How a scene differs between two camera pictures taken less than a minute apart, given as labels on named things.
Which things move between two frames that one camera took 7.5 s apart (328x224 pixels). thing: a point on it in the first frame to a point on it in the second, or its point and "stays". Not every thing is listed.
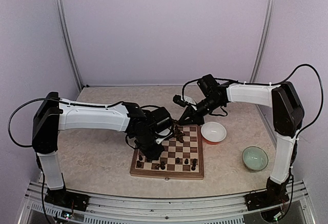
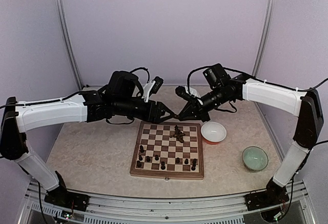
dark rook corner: (193, 167) stays
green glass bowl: (254, 159) stays
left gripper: (152, 154) to (155, 117)
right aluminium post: (266, 30) stays
